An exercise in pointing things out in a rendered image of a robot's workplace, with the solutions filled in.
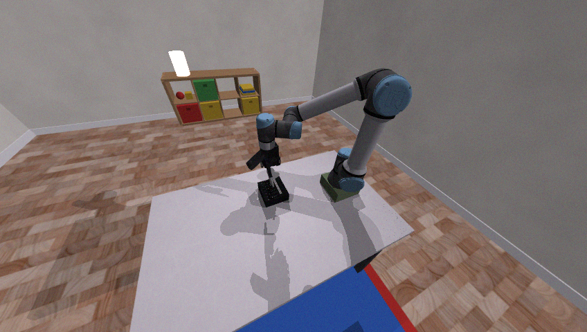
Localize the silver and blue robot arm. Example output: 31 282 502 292
256 68 412 192

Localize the black lighting desk panel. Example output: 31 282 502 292
258 177 289 208

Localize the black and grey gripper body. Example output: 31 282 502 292
260 142 280 168

